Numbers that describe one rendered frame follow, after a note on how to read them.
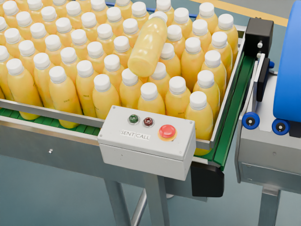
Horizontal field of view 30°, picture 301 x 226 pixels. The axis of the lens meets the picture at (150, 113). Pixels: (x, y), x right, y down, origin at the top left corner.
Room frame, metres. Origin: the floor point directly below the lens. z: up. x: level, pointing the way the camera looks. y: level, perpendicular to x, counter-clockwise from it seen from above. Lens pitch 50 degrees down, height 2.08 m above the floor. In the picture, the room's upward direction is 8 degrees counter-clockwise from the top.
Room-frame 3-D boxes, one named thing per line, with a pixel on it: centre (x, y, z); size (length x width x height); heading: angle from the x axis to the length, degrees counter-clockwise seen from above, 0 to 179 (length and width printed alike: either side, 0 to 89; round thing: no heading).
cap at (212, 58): (0.98, -0.17, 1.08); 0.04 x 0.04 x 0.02
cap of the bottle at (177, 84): (0.91, -0.07, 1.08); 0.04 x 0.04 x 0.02
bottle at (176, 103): (0.91, -0.07, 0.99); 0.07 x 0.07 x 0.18
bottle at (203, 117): (0.86, -0.11, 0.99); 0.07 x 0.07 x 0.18
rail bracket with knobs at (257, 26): (1.16, -0.33, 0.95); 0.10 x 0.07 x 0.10; 156
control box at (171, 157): (0.78, 0.01, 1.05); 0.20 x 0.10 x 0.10; 66
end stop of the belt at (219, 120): (0.99, -0.22, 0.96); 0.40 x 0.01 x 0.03; 156
